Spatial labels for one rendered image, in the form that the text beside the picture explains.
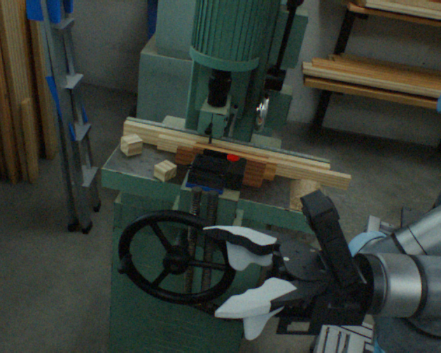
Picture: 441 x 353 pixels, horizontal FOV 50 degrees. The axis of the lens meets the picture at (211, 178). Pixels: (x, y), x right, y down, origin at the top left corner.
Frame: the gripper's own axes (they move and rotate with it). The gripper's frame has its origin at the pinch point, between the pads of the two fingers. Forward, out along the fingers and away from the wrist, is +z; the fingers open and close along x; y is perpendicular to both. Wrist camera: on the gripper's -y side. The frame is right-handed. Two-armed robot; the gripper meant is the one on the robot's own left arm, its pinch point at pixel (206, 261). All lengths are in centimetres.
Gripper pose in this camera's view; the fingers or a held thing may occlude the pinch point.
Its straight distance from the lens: 53.5
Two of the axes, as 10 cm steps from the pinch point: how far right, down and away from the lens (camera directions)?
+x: -1.0, -4.5, 8.9
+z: -9.9, -0.7, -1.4
